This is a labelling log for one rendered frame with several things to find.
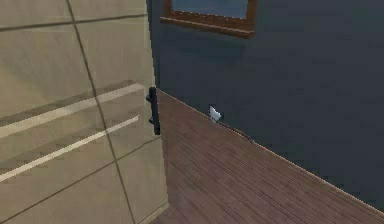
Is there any brown framed window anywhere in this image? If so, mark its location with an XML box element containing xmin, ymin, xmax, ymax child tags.
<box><xmin>159</xmin><ymin>0</ymin><xmax>259</xmax><ymax>40</ymax></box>

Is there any beige room door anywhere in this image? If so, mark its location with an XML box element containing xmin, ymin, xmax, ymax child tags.
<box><xmin>0</xmin><ymin>0</ymin><xmax>170</xmax><ymax>224</ymax></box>

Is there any small white wall plug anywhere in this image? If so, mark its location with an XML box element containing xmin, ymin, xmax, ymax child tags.
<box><xmin>208</xmin><ymin>105</ymin><xmax>222</xmax><ymax>124</ymax></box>

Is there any black door handle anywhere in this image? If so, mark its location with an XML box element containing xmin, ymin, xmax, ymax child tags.
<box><xmin>145</xmin><ymin>86</ymin><xmax>162</xmax><ymax>136</ymax></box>

